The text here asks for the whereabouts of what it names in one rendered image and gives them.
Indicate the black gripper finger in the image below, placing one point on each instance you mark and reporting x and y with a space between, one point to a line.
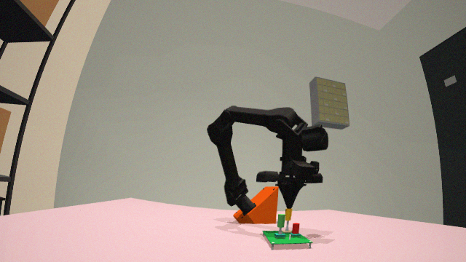
285 189
294 192

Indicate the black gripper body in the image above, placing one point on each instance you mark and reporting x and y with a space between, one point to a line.
272 176

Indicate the green circuit board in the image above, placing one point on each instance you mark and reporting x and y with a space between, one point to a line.
287 236

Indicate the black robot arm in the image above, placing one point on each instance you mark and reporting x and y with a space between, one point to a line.
280 121

